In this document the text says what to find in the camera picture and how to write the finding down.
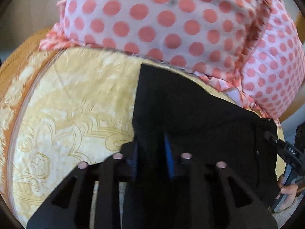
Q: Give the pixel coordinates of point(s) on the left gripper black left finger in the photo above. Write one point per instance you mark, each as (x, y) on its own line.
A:
(128, 167)

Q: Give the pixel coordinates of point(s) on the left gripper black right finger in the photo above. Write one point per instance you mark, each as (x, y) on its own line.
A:
(177, 160)

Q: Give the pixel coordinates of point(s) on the black pants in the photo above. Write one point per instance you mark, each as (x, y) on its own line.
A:
(230, 182)

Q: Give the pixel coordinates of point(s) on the person's right hand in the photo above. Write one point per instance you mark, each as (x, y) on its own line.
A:
(290, 190)

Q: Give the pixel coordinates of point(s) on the yellow patterned bedspread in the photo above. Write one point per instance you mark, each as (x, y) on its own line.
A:
(65, 114)

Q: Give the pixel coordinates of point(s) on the pink polka dot pillow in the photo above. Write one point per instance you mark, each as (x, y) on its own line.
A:
(205, 36)
(270, 71)

